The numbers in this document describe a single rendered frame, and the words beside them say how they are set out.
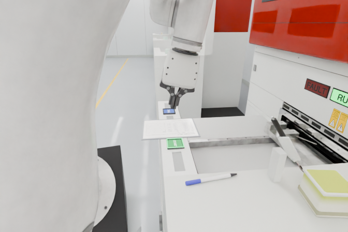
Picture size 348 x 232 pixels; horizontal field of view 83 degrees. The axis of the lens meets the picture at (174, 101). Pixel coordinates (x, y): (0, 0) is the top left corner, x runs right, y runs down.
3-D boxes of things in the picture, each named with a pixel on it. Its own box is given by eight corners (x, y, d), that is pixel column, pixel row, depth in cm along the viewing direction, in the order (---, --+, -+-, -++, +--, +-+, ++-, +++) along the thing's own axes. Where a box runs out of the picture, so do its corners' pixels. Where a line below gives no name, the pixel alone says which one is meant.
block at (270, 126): (281, 126, 94) (283, 120, 93) (286, 129, 91) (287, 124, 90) (265, 127, 93) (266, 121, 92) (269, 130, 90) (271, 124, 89)
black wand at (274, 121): (271, 119, 44) (276, 116, 43) (267, 116, 45) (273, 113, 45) (302, 174, 51) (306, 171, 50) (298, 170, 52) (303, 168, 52)
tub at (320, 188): (327, 191, 47) (336, 168, 44) (352, 220, 40) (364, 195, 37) (295, 190, 47) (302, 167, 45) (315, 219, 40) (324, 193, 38)
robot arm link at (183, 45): (200, 42, 59) (198, 52, 60) (171, 35, 57) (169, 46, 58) (207, 44, 51) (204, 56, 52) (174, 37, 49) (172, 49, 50)
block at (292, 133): (292, 134, 87) (294, 128, 86) (298, 139, 84) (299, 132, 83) (275, 135, 86) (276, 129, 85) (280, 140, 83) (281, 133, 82)
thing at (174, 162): (175, 124, 109) (175, 100, 104) (196, 213, 58) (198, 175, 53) (158, 124, 108) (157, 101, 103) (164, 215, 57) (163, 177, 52)
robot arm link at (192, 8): (169, 35, 50) (204, 43, 50) (180, -24, 45) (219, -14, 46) (170, 34, 58) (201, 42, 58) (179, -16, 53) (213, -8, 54)
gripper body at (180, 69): (200, 49, 59) (191, 84, 63) (167, 42, 57) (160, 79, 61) (206, 53, 52) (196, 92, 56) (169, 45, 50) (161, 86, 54)
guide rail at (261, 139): (285, 139, 94) (287, 134, 93) (288, 142, 92) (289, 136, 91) (182, 145, 89) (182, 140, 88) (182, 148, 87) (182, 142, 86)
